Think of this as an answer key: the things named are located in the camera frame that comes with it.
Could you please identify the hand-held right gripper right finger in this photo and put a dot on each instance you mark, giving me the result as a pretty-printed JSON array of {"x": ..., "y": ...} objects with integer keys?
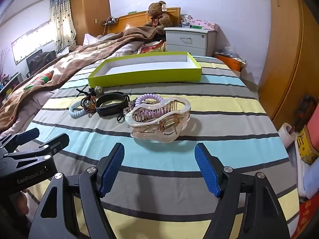
[{"x": 206, "y": 171}]

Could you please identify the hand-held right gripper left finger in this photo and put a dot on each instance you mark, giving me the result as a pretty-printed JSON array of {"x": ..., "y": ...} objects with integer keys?
[{"x": 113, "y": 171}]

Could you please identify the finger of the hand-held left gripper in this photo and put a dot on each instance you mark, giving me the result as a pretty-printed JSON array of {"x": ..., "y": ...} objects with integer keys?
[
  {"x": 57, "y": 143},
  {"x": 25, "y": 135}
]

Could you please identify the clear hair claw clip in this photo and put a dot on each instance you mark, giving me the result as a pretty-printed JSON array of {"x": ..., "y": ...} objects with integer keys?
[{"x": 135, "y": 123}]

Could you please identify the black watch band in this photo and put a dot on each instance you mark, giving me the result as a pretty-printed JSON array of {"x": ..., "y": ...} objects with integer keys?
[{"x": 107, "y": 110}]

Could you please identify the green shallow box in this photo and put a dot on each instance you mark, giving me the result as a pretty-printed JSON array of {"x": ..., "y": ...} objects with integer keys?
[{"x": 149, "y": 78}]

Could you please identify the person's left hand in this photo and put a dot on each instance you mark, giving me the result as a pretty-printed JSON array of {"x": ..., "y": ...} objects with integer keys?
[{"x": 21, "y": 201}]

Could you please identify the red green striped cloth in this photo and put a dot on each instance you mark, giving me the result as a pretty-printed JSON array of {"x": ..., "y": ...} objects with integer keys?
[{"x": 39, "y": 79}]

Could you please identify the brown blanket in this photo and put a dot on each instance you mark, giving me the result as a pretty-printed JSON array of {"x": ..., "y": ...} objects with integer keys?
[{"x": 74, "y": 62}]

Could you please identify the white paper roll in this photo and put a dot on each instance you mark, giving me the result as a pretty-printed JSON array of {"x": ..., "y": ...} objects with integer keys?
[{"x": 284, "y": 134}]

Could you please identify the orange bin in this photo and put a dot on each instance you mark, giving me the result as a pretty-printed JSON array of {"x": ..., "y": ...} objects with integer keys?
[{"x": 231, "y": 63}]

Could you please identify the dotted curtain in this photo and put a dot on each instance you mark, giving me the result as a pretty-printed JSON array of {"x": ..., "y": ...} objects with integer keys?
[{"x": 62, "y": 17}]

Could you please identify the red printed cushion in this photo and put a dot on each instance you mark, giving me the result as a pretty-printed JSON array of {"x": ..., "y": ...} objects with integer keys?
[{"x": 152, "y": 48}]

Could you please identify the power strip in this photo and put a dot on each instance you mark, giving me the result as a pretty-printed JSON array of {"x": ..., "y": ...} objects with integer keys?
[{"x": 111, "y": 21}]

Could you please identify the grey nightstand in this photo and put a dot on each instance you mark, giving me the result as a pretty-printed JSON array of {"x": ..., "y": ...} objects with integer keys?
[{"x": 184, "y": 39}]

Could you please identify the narrow wooden cabinet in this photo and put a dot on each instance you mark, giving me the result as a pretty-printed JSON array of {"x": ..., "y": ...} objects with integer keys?
[{"x": 92, "y": 10}]

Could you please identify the large wooden wardrobe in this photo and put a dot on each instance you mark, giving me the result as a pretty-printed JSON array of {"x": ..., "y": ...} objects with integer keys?
[{"x": 281, "y": 54}]

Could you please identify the wooden headboard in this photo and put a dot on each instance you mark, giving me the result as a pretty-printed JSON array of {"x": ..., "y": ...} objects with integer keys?
[{"x": 134, "y": 20}]

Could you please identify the pink tissue box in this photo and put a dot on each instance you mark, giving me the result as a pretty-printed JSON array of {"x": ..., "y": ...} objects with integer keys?
[{"x": 206, "y": 25}]

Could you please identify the bottles on nightstand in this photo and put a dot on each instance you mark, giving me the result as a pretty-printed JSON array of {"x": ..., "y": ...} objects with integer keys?
[{"x": 185, "y": 21}]

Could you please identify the brown teddy bear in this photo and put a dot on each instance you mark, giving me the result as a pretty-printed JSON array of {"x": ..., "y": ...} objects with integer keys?
[{"x": 157, "y": 12}]

